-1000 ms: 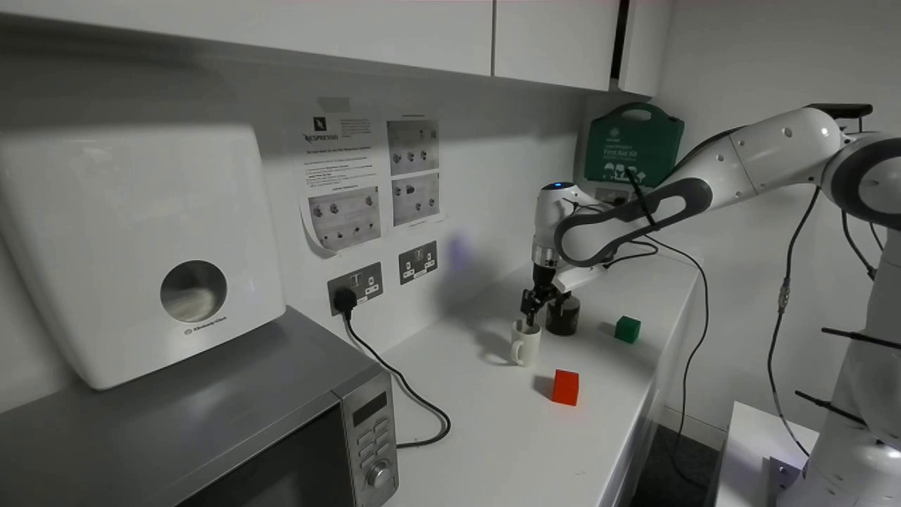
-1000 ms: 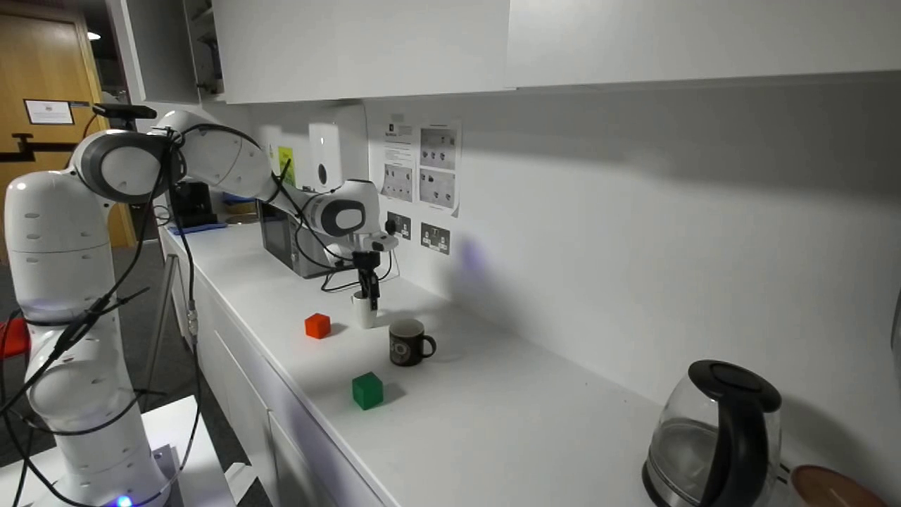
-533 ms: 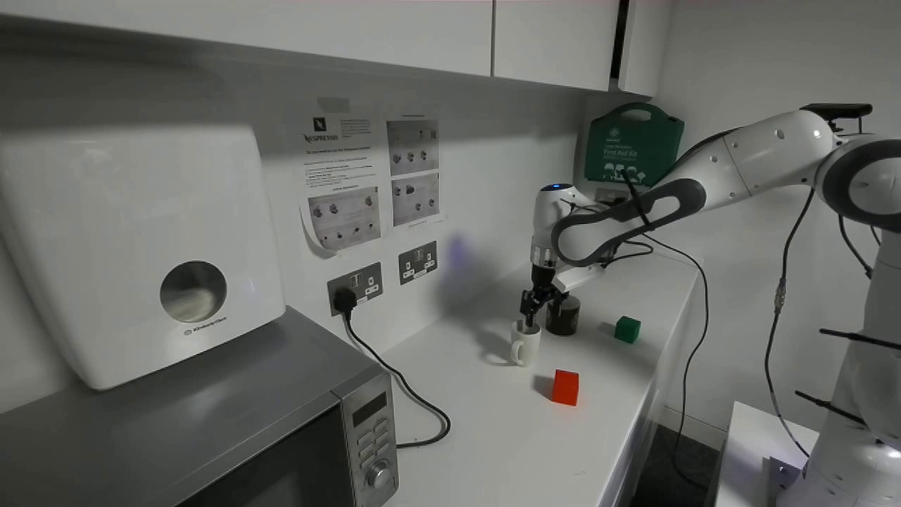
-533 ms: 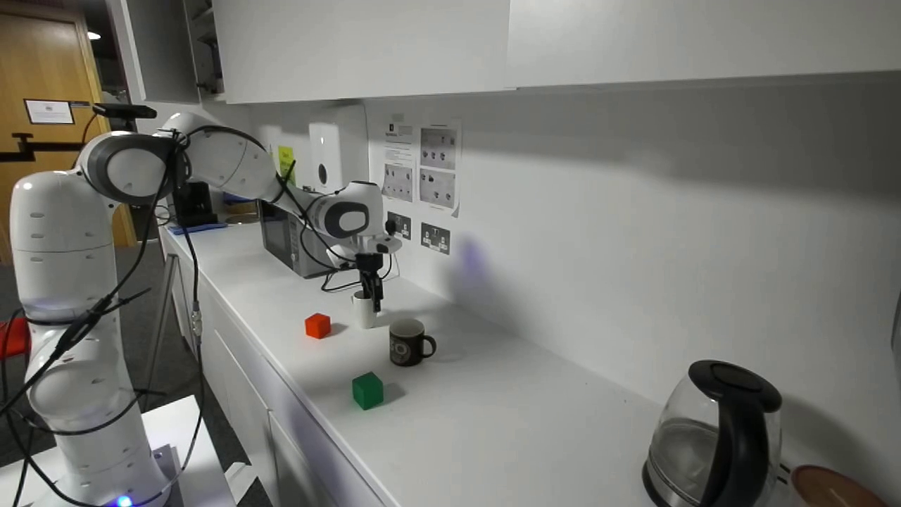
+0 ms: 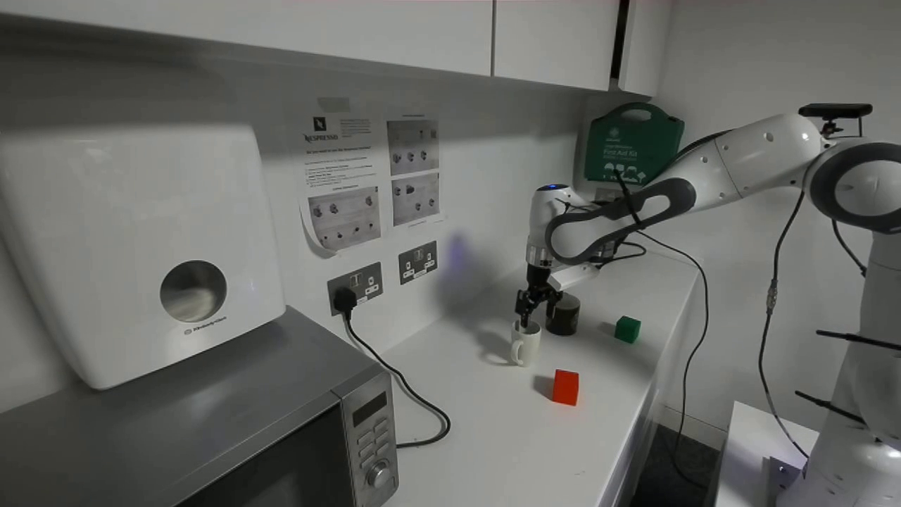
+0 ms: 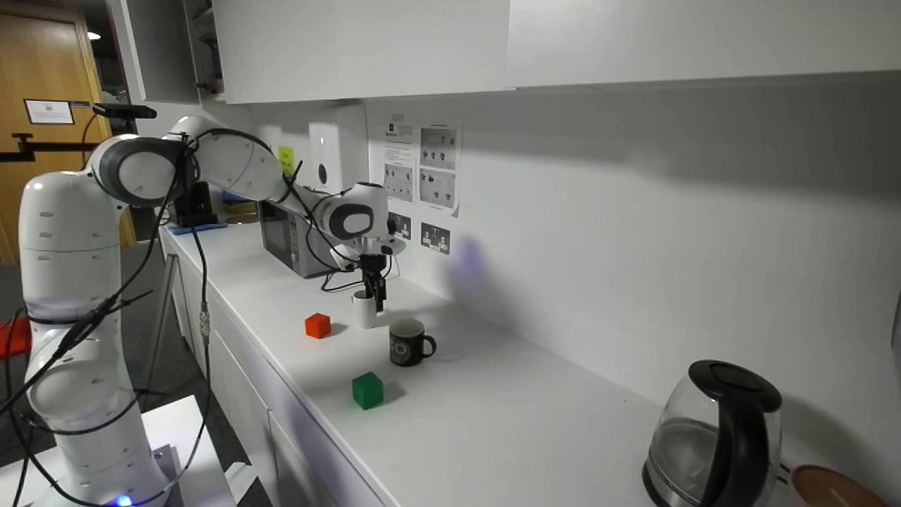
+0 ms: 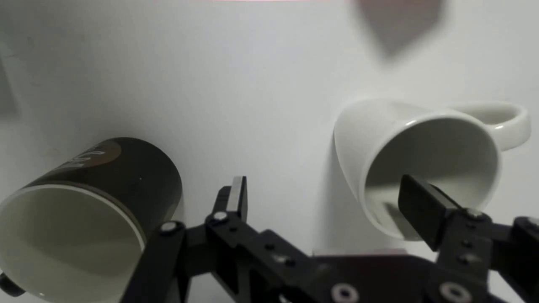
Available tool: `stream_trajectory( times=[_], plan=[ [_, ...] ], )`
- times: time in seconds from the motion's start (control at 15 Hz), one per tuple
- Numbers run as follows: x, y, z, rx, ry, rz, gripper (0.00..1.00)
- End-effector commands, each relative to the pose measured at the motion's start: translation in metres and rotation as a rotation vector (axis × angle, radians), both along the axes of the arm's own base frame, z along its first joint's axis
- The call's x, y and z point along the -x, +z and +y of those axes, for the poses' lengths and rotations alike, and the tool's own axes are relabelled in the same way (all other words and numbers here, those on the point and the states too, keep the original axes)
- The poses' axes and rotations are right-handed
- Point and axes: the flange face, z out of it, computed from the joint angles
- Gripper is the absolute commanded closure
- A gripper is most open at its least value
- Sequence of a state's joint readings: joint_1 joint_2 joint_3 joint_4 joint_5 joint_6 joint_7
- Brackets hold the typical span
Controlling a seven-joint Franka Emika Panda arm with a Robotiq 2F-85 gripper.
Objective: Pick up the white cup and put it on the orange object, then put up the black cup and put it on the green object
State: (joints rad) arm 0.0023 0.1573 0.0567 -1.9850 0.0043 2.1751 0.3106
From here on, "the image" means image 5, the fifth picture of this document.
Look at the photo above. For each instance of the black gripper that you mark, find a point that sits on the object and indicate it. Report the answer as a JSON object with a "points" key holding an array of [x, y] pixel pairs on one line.
{"points": [[537, 294]]}

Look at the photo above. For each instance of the white cup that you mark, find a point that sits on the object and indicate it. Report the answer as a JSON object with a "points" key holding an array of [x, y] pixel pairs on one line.
{"points": [[524, 349]]}

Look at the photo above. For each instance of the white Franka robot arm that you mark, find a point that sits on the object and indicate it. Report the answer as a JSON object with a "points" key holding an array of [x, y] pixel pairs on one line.
{"points": [[751, 155]]}

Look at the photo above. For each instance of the white robot base table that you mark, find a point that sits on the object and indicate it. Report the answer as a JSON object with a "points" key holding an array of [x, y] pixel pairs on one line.
{"points": [[751, 450]]}

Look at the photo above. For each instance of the orange cube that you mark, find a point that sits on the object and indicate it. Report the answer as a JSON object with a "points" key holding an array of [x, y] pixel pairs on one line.
{"points": [[565, 385]]}

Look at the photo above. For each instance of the green cube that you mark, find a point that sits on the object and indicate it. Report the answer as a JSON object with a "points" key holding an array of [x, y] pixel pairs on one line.
{"points": [[627, 326]]}

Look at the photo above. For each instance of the small photo poster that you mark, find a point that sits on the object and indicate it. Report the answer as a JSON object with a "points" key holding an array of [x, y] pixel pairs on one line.
{"points": [[412, 145], [414, 197]]}

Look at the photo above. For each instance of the green first aid box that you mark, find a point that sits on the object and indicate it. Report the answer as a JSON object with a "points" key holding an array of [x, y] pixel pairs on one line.
{"points": [[634, 140]]}

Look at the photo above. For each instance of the text instruction poster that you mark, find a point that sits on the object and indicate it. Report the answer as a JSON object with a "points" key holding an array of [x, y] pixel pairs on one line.
{"points": [[340, 150]]}

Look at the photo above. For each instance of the grey microwave oven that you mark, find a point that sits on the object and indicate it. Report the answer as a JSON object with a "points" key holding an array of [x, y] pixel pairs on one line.
{"points": [[186, 422]]}

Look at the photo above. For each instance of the white paper towel dispenser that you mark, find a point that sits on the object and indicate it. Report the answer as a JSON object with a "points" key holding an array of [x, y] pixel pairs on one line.
{"points": [[113, 242]]}

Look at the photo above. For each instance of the empty double wall socket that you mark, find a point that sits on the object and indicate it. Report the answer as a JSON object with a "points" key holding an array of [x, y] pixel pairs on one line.
{"points": [[417, 259]]}

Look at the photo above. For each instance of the wall socket with plug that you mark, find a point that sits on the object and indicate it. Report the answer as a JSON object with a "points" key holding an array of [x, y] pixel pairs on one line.
{"points": [[368, 280]]}

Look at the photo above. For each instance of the white wall cabinet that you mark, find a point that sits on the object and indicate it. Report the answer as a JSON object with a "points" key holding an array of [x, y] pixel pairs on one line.
{"points": [[554, 38], [283, 29]]}

